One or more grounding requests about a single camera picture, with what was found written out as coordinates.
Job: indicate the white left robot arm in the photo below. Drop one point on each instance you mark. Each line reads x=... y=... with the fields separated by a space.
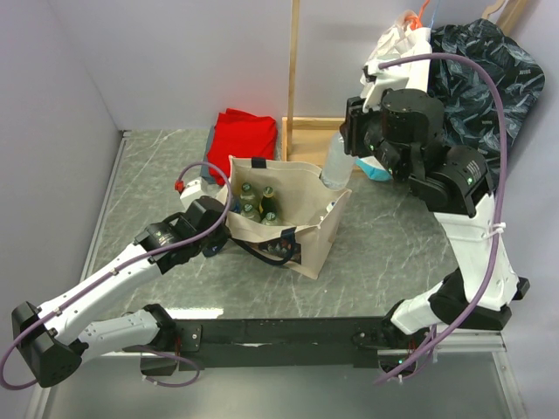
x=58 y=336

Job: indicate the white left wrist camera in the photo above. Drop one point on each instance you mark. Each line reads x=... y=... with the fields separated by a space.
x=190 y=191

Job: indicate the dark leaf print shirt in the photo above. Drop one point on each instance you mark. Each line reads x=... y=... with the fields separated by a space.
x=470 y=114

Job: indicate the clear Pocari Sweat bottle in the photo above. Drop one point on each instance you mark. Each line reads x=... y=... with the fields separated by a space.
x=338 y=167

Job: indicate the dark green Perrier bottle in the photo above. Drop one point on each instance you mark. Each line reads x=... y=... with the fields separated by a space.
x=268 y=202

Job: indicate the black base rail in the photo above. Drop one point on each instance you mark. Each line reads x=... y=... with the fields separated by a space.
x=354 y=341

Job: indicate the beige canvas tote bag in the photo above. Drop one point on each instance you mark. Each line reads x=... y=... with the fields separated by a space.
x=306 y=234

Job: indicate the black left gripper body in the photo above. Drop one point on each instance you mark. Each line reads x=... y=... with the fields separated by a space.
x=219 y=236

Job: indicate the blue label Pocari bottle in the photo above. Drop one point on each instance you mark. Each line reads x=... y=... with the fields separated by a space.
x=236 y=205

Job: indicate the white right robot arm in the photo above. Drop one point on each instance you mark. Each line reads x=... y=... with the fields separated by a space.
x=405 y=135

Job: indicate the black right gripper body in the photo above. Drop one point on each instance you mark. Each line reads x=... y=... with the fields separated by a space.
x=364 y=131

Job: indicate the wooden clothes rack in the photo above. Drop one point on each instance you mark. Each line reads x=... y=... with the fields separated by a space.
x=329 y=43

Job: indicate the white hanging shirt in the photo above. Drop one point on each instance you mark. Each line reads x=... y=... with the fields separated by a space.
x=403 y=42

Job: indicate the clear glass bottle green cap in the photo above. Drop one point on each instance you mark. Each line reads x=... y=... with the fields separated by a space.
x=248 y=193

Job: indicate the teal cloth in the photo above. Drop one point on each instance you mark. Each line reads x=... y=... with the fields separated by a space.
x=373 y=169

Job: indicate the orange clothes hanger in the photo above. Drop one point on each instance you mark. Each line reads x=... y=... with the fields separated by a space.
x=414 y=20

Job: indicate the red folded cloth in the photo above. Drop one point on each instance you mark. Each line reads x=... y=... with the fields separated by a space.
x=243 y=135

